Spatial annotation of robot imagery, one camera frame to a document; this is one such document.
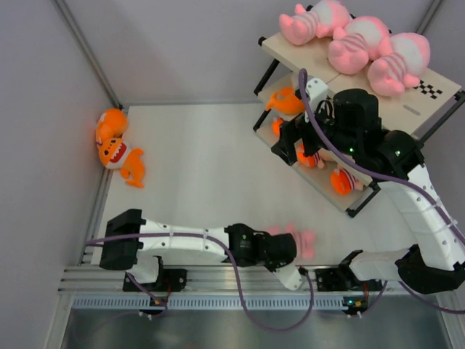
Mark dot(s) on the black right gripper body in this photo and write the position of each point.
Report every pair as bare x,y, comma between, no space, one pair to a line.
306,124

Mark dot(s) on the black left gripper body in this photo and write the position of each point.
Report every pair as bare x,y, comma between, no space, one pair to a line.
272,266

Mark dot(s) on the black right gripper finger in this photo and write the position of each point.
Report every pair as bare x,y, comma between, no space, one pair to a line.
311,142
285,146

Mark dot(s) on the orange shark plush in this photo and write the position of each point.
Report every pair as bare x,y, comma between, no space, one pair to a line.
285,101
112,124
117,154

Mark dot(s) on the pink striped plush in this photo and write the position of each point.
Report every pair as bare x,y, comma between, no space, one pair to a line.
356,44
318,22
403,59
303,239

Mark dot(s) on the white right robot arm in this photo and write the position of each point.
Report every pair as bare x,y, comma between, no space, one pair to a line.
349,126

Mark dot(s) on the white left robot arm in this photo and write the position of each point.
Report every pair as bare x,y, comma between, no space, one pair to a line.
141,247

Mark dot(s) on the beige three-tier shelf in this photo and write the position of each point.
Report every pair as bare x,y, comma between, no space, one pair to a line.
407,112

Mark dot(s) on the orange plush on shelf left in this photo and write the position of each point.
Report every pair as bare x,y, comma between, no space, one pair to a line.
276,123

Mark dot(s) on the orange plush on shelf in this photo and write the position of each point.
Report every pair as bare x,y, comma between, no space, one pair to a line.
276,123
318,159
343,182

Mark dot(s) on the orange plush on shelf middle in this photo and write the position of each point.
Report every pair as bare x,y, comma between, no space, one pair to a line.
318,159

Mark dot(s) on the orange plush on shelf right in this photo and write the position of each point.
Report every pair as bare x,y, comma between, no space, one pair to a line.
343,182

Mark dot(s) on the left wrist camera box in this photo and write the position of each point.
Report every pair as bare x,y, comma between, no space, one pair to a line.
289,276

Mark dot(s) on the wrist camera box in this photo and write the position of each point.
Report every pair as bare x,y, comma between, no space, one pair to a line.
289,276
316,91

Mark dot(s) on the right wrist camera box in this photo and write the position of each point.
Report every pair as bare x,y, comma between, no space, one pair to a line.
316,91

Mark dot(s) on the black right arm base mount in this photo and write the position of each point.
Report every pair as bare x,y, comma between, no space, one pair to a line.
343,280

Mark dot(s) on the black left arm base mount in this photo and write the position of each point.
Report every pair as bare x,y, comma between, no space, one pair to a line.
171,279

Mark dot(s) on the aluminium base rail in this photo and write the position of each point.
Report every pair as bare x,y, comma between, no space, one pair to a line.
207,288

